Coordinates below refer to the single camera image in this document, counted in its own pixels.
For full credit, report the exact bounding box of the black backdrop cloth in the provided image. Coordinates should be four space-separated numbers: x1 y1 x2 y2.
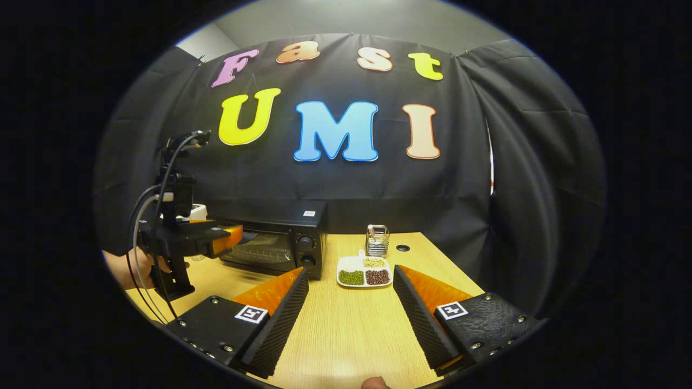
92 32 606 319

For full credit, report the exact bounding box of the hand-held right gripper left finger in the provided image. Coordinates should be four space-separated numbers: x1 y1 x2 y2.
162 267 311 379

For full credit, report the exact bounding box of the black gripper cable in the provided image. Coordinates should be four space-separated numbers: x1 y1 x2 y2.
126 132 209 320

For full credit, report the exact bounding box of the white divided plate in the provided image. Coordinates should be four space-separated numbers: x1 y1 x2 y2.
336 250 393 288

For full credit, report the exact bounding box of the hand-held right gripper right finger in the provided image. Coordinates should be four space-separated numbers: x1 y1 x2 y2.
392 265 541 377

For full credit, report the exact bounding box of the white toaster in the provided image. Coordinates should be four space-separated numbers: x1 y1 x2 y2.
176 204 209 222

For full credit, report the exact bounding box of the black electric oven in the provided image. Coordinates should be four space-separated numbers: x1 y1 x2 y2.
208 201 329 280

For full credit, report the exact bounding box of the wire mesh holder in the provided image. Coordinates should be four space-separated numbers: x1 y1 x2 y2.
366 224 390 257

